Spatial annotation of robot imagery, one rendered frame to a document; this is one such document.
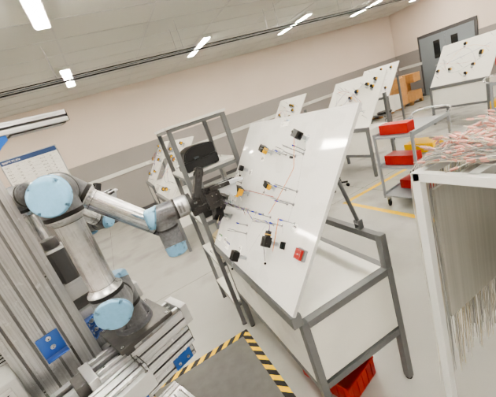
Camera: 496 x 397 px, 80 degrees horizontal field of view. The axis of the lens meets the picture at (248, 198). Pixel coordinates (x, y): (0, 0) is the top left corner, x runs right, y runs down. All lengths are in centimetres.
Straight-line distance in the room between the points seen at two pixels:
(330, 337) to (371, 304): 29
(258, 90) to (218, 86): 138
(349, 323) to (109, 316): 114
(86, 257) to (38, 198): 22
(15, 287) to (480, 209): 177
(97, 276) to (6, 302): 37
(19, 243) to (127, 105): 778
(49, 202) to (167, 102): 819
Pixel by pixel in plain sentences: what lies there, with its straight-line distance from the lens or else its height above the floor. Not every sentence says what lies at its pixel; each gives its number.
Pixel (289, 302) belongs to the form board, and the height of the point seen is 91.
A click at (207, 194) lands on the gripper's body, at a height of 157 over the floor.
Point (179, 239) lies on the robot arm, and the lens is 106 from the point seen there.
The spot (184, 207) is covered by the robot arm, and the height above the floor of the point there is 156.
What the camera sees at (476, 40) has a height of 156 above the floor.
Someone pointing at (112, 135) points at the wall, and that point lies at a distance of 881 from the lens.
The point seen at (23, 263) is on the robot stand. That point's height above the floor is 155.
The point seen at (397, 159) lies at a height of 64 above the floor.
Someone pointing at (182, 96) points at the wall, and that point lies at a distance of 921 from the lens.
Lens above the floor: 181
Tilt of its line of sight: 17 degrees down
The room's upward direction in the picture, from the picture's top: 19 degrees counter-clockwise
